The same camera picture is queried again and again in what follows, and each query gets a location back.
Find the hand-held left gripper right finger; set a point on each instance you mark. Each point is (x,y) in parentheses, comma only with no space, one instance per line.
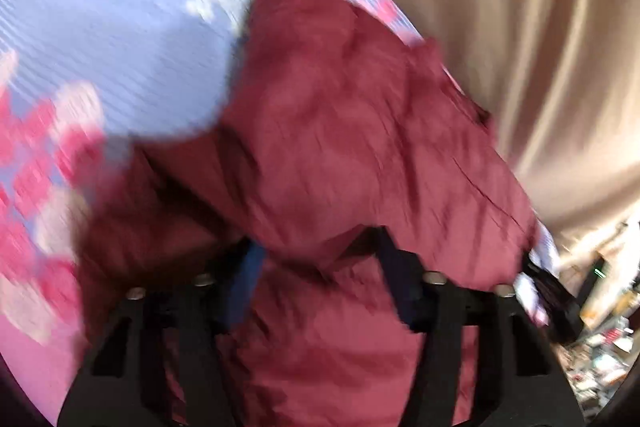
(400,289)

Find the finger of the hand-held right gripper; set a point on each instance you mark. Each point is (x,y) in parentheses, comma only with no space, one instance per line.
(550,297)

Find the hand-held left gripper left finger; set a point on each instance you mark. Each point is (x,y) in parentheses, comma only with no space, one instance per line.
(248,278)

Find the maroon padded jacket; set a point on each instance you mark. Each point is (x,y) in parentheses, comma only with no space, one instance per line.
(340,137)

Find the cluttered shelf of goods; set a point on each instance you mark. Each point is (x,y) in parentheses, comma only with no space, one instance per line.
(605,322)

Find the beige curtain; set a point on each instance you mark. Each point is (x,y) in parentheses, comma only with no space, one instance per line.
(525,47)

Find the pink and lilac floral bedsheet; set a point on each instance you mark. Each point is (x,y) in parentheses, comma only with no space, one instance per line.
(125,57)

